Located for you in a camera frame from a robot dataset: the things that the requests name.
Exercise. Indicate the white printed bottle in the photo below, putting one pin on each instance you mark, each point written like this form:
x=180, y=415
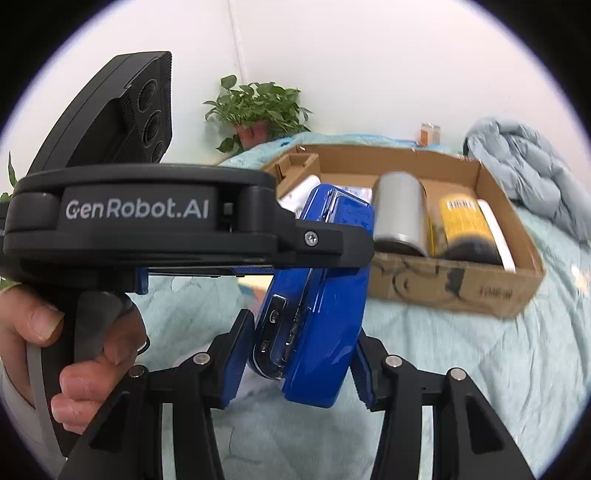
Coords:
x=496, y=230

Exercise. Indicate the black can with yellow label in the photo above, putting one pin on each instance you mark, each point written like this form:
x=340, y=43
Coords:
x=461, y=226

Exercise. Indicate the person's left hand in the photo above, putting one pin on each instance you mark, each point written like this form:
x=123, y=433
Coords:
x=27, y=314

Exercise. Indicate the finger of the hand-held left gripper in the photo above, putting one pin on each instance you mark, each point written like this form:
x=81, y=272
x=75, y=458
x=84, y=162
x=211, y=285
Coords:
x=142, y=281
x=323, y=242

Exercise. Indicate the white handheld fan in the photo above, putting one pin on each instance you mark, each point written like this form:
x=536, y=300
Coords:
x=302, y=191

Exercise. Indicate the glass jar with orange label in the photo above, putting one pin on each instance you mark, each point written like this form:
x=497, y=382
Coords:
x=429, y=134

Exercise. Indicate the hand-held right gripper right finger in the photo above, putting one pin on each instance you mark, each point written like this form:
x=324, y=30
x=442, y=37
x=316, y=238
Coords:
x=364, y=369

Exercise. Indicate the white wall conduit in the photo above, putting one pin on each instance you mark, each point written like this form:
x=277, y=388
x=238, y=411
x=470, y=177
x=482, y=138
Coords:
x=238, y=41

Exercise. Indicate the colourful printed puzzle box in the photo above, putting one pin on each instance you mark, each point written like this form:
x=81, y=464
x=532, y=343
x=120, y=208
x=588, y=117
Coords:
x=358, y=193

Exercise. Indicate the green plant in red pot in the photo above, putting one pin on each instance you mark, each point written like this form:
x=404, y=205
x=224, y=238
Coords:
x=258, y=106

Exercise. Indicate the blue stapler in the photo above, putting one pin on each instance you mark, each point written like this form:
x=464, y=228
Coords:
x=318, y=323

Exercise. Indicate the brown cardboard box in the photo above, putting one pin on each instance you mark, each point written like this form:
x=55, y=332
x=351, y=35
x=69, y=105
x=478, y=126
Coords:
x=461, y=286

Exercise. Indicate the silver metal can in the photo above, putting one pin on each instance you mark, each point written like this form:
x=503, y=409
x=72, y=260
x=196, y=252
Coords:
x=399, y=212

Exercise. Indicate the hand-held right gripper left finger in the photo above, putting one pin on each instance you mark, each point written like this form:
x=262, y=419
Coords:
x=235, y=360

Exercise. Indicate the large-leaf green plant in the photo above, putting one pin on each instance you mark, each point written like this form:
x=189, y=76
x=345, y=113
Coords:
x=8, y=184

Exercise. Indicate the light blue puffer jacket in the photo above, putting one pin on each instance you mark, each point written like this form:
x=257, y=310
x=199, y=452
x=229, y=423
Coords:
x=531, y=170

